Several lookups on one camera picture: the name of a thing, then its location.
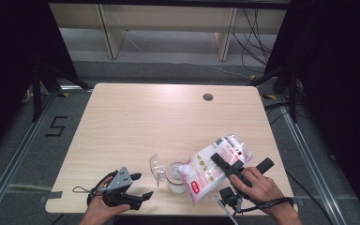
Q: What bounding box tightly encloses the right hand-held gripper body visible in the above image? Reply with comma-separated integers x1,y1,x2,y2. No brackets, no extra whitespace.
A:
213,157,276,225

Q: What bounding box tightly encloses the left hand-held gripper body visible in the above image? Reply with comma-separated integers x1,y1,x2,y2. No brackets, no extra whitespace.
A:
102,166,143,211

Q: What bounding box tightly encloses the red and white spout pouch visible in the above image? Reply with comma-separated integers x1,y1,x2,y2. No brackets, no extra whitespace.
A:
177,134,253,205

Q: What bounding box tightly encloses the clear glass measuring cup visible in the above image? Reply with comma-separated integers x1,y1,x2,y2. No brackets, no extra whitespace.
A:
148,152,191,195

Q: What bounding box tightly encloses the person's right hand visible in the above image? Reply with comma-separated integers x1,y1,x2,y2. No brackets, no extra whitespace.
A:
230,167,293,217

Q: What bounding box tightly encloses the person's left hand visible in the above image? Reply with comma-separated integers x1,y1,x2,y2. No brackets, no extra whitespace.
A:
85,175,132,221

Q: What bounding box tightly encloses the grey tape strip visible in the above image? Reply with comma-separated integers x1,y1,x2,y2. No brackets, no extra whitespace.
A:
38,190,64,204

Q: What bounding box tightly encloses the black metal stand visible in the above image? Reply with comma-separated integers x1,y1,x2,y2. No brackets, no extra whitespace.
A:
31,61,92,124
248,65,298,124

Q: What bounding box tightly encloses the black curtain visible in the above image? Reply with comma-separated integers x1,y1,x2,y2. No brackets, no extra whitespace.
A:
263,0,360,219
0,0,79,160

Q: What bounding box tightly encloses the beige wooden shelf unit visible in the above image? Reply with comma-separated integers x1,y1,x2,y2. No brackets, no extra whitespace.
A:
49,3,287,63

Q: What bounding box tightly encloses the black left gripper strap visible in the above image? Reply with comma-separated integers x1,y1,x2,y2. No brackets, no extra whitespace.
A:
86,170,120,205

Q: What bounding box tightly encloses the black gripper strap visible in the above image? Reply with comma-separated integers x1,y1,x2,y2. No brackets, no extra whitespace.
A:
239,197,295,215
86,170,120,205

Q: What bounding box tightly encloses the thin grey cord loop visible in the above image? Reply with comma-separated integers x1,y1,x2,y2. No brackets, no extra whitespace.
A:
71,186,92,195

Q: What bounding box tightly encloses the black right gripper strap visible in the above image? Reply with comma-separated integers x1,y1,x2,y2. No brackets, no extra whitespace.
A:
239,197,295,215

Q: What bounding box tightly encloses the metal floor rail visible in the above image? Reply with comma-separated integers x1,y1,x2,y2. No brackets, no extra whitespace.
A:
277,97,349,225
0,93,58,218

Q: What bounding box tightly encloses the thin black floor cable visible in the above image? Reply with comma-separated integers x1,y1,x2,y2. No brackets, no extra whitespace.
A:
286,172,336,225

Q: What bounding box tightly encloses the bundle of black cables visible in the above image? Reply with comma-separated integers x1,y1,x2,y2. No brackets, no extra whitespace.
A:
232,7,274,75

